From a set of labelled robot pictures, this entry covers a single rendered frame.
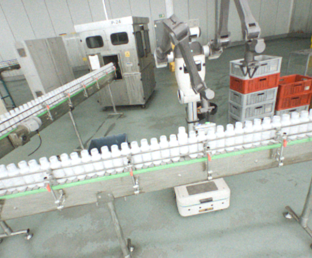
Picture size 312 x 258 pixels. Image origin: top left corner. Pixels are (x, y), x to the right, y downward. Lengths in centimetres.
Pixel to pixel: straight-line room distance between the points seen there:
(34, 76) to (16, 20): 755
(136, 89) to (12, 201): 381
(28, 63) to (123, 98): 316
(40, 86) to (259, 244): 650
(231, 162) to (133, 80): 376
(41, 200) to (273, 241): 183
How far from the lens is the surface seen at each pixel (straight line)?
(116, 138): 180
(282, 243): 220
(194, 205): 210
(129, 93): 490
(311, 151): 164
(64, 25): 1347
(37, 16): 1387
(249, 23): 134
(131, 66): 471
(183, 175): 129
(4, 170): 143
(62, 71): 780
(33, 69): 696
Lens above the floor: 174
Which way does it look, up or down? 27 degrees down
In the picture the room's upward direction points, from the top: 9 degrees counter-clockwise
